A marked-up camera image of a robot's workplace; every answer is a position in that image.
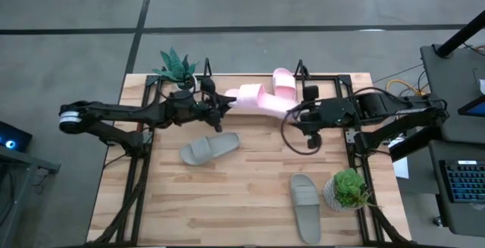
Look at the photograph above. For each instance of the grey side desk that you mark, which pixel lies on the grey side desk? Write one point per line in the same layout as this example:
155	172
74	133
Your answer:
447	88

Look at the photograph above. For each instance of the grey metal cart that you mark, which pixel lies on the grey metal cart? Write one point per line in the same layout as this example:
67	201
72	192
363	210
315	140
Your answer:
22	161

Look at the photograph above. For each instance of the grey slide sandal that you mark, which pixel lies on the grey slide sandal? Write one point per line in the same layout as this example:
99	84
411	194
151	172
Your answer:
208	149
305	206

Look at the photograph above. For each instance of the black frame wooden shoe shelf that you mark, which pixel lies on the black frame wooden shoe shelf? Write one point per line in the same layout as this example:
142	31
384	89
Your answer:
207	68

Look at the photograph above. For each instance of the tablet with blue screen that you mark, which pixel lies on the tablet with blue screen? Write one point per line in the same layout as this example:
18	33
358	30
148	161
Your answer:
475	107

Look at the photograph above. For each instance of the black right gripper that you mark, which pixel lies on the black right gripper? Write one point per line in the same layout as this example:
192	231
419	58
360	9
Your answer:
311	117

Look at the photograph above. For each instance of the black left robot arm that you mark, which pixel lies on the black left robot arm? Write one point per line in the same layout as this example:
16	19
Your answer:
113	111

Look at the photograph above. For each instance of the green succulent in patterned pot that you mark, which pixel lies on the green succulent in patterned pot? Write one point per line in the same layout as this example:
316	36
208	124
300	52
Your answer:
346	187

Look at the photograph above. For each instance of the white paper sheet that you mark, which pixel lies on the white paper sheet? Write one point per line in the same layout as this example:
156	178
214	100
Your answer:
401	168

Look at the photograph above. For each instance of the pink slide sandal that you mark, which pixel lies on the pink slide sandal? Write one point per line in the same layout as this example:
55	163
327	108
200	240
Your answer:
261	102
284	83

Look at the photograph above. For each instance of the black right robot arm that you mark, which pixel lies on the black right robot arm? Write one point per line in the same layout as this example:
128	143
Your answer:
398	111

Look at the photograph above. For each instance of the backlit black keyboard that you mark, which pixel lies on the backlit black keyboard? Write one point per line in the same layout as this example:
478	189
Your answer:
464	181

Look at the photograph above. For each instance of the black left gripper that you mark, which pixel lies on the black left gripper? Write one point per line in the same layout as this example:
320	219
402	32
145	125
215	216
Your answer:
212	115

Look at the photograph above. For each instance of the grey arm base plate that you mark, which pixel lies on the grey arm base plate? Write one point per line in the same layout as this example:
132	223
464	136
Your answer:
350	136

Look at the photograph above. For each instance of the black diagonal pole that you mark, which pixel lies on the black diagonal pole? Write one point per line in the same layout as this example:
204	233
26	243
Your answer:
458	35

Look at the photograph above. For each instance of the black metal table frame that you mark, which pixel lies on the black metal table frame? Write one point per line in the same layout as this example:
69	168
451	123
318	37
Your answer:
141	206

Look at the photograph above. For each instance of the black device with blue light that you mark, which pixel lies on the black device with blue light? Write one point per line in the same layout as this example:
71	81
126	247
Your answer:
15	138

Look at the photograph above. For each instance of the snake plant in white pot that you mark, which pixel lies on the snake plant in white pot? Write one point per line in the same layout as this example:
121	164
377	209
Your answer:
176	70

